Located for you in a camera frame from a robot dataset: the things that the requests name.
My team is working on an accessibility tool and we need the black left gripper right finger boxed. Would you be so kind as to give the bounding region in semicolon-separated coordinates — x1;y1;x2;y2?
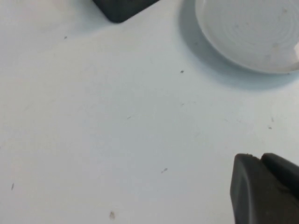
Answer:
260;153;299;194

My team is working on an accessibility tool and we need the pale grey round plate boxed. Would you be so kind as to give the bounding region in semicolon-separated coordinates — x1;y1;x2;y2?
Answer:
195;0;299;74

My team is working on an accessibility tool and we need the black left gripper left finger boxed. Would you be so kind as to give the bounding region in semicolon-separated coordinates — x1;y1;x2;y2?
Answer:
230;153;299;224

